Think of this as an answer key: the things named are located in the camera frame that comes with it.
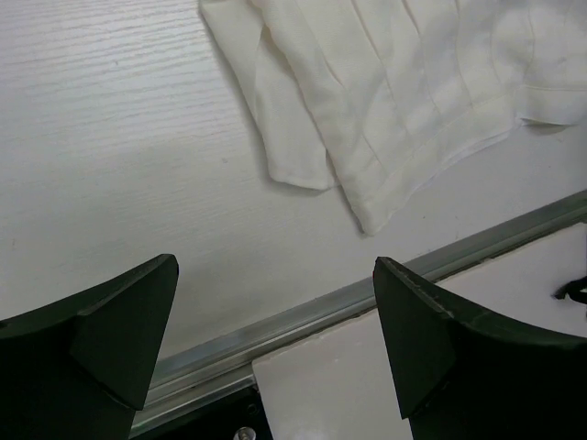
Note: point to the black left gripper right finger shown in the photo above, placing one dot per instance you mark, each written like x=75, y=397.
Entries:
x=463, y=371

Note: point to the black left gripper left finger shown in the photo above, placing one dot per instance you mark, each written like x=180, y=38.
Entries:
x=80, y=368

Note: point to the white pleated skirt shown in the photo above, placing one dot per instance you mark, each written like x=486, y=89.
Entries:
x=379, y=97

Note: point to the white front cover board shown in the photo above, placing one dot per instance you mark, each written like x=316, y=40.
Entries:
x=338, y=384

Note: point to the aluminium table edge rail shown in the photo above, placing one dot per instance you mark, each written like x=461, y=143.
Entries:
x=211, y=371

